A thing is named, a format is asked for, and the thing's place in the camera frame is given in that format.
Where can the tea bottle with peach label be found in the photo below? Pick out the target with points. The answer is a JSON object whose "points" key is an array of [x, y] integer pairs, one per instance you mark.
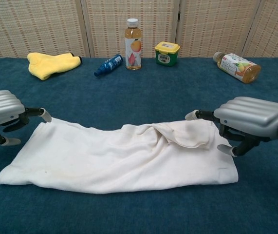
{"points": [[133, 48]]}

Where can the white T-shirt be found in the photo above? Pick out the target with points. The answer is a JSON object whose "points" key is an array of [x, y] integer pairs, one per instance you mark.
{"points": [[104, 156]]}

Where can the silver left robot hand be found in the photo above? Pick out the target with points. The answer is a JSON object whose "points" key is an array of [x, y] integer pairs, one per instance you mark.
{"points": [[0, 107]]}

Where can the yellow cloth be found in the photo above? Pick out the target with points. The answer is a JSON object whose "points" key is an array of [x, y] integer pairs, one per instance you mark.
{"points": [[46, 64]]}

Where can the blue carpet table cover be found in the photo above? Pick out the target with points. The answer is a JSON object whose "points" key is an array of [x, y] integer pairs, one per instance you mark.
{"points": [[129, 97]]}

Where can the green container with yellow lid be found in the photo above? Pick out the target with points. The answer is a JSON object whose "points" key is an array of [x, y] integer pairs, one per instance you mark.
{"points": [[166, 57]]}

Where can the blue plastic bottle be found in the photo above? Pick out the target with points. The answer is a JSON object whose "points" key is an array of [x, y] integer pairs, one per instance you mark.
{"points": [[109, 64]]}

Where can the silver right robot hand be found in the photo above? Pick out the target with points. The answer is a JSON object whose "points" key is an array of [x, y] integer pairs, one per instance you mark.
{"points": [[250, 114]]}

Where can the tea bottle with green label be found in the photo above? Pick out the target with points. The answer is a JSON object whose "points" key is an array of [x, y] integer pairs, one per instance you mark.
{"points": [[238, 67]]}

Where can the beige woven screen panel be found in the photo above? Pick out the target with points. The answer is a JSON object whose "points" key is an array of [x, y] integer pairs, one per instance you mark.
{"points": [[216, 26], [275, 26], [129, 12], [31, 26]]}

